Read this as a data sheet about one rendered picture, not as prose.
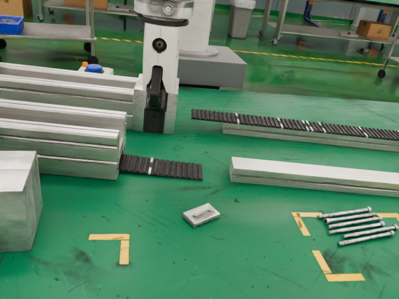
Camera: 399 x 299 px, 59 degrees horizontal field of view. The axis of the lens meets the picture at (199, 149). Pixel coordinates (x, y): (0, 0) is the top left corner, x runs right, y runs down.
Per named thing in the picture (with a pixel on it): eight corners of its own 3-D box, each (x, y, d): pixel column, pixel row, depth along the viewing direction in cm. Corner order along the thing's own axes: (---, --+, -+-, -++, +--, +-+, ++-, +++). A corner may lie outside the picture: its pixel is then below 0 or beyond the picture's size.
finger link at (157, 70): (160, 75, 47) (157, 111, 50) (164, 52, 53) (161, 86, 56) (151, 74, 47) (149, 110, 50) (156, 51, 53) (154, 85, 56)
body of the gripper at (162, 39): (189, 20, 47) (180, 99, 52) (189, 9, 56) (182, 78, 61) (132, 12, 46) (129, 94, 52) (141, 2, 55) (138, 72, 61)
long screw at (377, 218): (377, 218, 60) (379, 213, 60) (381, 222, 60) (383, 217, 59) (325, 227, 57) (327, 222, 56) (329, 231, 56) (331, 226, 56)
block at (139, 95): (176, 111, 88) (179, 74, 83) (173, 134, 77) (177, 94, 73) (139, 107, 87) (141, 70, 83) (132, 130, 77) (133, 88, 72)
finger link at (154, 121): (165, 100, 50) (162, 142, 54) (167, 92, 53) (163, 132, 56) (143, 98, 50) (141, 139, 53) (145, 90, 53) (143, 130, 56)
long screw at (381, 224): (379, 224, 59) (382, 219, 59) (383, 228, 58) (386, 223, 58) (326, 232, 56) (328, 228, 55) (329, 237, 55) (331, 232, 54)
